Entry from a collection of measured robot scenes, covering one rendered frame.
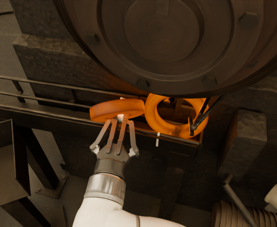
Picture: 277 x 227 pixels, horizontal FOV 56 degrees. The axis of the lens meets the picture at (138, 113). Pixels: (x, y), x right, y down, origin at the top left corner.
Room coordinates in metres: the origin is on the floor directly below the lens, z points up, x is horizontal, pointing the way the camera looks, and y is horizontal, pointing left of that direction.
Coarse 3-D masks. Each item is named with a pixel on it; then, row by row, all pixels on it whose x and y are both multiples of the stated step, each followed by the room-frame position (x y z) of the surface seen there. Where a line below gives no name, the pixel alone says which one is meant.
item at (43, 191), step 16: (32, 144) 0.59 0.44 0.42; (32, 160) 0.57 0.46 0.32; (48, 160) 0.62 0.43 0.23; (176, 160) 0.41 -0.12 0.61; (48, 176) 0.58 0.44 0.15; (64, 176) 0.64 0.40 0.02; (176, 176) 0.40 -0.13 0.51; (48, 192) 0.55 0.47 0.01; (176, 192) 0.40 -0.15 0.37; (160, 208) 0.41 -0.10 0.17; (176, 208) 0.47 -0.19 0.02
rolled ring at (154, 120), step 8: (152, 96) 0.49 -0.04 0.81; (160, 96) 0.49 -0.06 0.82; (152, 104) 0.49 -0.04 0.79; (192, 104) 0.47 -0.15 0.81; (200, 104) 0.46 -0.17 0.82; (152, 112) 0.48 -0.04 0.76; (152, 120) 0.47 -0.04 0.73; (160, 120) 0.48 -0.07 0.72; (152, 128) 0.47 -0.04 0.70; (160, 128) 0.46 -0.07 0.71; (168, 128) 0.46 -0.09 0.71; (176, 128) 0.46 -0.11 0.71; (184, 128) 0.45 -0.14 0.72; (200, 128) 0.44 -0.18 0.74; (184, 136) 0.44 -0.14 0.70; (192, 136) 0.43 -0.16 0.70
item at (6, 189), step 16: (0, 128) 0.47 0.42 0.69; (16, 128) 0.47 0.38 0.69; (0, 144) 0.46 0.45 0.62; (16, 144) 0.41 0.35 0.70; (0, 160) 0.41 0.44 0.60; (16, 160) 0.35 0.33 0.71; (0, 176) 0.36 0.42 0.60; (16, 176) 0.30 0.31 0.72; (0, 192) 0.31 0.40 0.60; (16, 192) 0.30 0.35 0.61; (16, 208) 0.33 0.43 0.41; (32, 208) 0.37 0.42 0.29; (32, 224) 0.33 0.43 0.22; (48, 224) 0.38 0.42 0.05; (64, 224) 0.39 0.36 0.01
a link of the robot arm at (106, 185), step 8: (96, 176) 0.26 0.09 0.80; (104, 176) 0.26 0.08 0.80; (112, 176) 0.26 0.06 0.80; (88, 184) 0.25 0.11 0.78; (96, 184) 0.24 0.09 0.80; (104, 184) 0.24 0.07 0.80; (112, 184) 0.24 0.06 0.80; (120, 184) 0.25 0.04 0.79; (88, 192) 0.23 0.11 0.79; (96, 192) 0.22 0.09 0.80; (104, 192) 0.22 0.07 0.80; (112, 192) 0.23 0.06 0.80; (120, 192) 0.23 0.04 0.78; (120, 200) 0.22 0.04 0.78
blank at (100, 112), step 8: (96, 104) 0.45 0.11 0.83; (104, 104) 0.44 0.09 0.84; (112, 104) 0.44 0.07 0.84; (120, 104) 0.44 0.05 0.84; (128, 104) 0.44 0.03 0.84; (136, 104) 0.45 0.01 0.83; (96, 112) 0.43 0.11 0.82; (104, 112) 0.42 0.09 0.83; (112, 112) 0.42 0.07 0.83; (120, 112) 0.43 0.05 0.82; (128, 112) 0.44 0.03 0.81; (136, 112) 0.45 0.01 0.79; (144, 112) 0.47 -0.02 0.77; (96, 120) 0.45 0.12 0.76; (104, 120) 0.47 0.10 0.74
